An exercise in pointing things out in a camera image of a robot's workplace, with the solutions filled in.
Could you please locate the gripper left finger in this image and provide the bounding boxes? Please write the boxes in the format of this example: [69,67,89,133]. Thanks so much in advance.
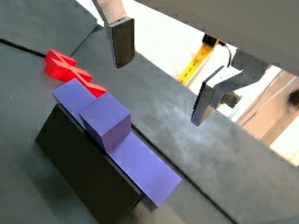
[93,0,137,68]

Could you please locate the black angle fixture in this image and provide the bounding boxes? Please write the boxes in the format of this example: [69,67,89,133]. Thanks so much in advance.
[37,104,142,224]

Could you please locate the red E-shaped block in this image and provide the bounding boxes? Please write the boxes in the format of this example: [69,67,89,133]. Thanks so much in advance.
[45,49,109,98]

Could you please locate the purple E-shaped block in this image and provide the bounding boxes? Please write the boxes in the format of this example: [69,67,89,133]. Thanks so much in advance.
[53,79,183,209]

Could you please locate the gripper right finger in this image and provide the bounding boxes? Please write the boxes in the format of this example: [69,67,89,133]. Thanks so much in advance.
[191,49,270,126]

